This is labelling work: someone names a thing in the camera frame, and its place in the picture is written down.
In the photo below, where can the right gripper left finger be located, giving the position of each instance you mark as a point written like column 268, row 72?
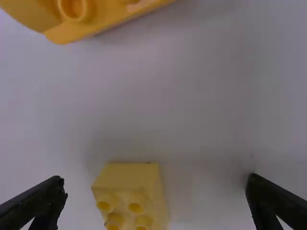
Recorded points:
column 36, row 206

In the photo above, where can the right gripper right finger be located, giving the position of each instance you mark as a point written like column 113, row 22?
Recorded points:
column 271, row 203

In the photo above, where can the yellow toy car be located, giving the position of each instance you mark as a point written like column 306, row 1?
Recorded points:
column 72, row 28

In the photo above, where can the yellow toy brick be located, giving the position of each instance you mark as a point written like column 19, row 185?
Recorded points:
column 129, row 182

